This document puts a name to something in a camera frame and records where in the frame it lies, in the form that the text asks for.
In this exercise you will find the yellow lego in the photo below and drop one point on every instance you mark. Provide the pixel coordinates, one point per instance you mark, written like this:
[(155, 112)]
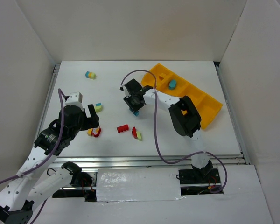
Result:
[(90, 132)]

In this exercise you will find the white foil cover panel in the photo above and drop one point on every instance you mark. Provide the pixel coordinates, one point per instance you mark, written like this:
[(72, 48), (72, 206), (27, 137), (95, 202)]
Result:
[(137, 184)]

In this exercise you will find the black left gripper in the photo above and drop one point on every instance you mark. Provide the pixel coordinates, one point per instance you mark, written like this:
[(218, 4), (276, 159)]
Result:
[(93, 119)]

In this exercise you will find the red half round lego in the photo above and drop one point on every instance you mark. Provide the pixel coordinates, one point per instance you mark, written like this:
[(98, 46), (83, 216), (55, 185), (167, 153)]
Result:
[(134, 133)]

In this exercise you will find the lime blue orange lego stack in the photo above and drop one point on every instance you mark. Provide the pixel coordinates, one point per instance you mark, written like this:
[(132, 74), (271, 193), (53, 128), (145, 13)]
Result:
[(90, 75)]

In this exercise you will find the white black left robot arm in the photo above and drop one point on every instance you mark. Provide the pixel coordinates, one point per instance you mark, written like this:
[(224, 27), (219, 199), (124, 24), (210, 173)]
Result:
[(22, 195)]

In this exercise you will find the lime green lego brick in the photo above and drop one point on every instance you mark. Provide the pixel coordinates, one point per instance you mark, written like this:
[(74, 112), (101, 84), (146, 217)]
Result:
[(98, 108)]

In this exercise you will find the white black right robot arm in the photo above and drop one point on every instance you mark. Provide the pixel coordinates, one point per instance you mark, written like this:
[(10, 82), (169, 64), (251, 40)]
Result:
[(185, 119)]

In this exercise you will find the blue frog lego brick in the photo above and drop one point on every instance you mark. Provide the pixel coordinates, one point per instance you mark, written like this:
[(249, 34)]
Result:
[(172, 84)]

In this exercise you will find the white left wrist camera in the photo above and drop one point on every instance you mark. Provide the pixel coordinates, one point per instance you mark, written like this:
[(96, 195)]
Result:
[(75, 99)]

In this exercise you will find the red flower lego brick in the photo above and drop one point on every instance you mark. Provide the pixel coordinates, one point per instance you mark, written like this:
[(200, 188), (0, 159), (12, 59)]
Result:
[(96, 132)]

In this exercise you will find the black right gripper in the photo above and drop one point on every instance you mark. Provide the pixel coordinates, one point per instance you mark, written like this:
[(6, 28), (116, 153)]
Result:
[(130, 106)]

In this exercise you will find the red rectangular lego brick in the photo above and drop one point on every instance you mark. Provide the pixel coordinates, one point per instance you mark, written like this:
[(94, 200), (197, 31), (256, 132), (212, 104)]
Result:
[(122, 128)]

